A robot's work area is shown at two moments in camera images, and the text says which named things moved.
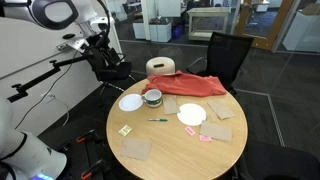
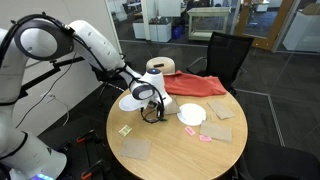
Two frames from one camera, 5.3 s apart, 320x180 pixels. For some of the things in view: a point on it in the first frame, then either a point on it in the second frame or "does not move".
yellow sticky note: [125, 130] does not move
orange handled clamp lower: [88, 172] does not move
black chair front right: [264, 161] does not move
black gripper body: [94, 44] → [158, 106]
